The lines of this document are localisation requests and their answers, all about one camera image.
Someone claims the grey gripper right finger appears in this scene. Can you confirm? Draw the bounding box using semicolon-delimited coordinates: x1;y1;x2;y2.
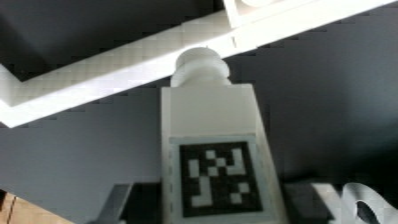
312;183;354;224

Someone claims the white L-shaped obstacle fence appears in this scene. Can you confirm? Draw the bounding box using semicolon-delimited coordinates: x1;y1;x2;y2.
0;0;398;128

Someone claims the white square tabletop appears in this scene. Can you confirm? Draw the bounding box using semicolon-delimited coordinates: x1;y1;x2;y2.
221;0;315;28

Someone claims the white table leg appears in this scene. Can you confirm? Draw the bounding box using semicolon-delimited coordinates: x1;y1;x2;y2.
161;48;287;224

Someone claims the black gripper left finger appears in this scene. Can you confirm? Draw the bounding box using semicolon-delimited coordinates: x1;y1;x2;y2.
86;184;131;224

